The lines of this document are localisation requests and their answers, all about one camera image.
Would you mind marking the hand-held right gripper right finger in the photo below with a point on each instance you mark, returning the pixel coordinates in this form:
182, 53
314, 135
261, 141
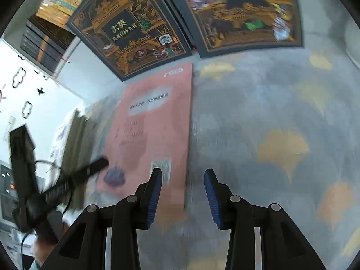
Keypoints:
212, 199

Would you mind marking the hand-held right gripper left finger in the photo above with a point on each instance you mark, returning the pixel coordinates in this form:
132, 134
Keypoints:
154, 199

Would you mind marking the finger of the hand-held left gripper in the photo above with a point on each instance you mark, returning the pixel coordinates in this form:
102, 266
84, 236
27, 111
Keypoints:
81, 174

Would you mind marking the pink book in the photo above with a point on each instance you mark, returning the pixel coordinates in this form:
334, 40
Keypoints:
152, 123

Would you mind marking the row of dark hardcover books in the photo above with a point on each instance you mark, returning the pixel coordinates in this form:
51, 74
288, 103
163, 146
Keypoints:
45, 45

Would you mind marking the row of yellow-spined books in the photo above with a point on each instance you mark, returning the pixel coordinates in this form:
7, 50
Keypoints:
64, 0

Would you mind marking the person's left hand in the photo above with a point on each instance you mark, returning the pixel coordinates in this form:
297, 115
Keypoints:
42, 250

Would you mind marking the white bookshelf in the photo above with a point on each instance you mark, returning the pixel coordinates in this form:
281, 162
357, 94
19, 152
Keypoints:
76, 73

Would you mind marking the dark ornate book white badge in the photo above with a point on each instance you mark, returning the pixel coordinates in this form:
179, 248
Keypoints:
126, 28

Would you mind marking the dark ornate hardcover book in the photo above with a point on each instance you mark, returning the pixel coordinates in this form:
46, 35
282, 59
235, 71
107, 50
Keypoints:
242, 14

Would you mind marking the cloud outline wall decal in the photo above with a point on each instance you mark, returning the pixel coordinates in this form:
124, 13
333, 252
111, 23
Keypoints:
18, 78
27, 109

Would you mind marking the black bird wall decal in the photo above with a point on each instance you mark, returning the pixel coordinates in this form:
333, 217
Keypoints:
41, 90

